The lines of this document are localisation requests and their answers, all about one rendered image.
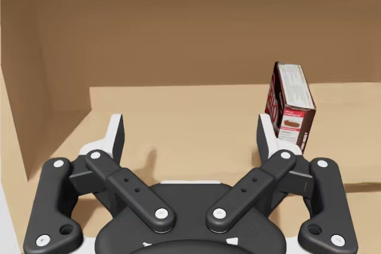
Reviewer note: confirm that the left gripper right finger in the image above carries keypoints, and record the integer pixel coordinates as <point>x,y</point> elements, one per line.
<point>253,182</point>

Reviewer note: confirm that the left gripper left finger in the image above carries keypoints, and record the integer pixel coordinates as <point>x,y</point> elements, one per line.
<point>131,182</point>

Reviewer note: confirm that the pale wooden shelf unit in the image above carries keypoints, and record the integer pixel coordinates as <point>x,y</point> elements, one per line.
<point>178,57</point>

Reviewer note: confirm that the brown and white carton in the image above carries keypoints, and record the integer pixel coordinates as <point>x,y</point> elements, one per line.
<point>293,93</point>

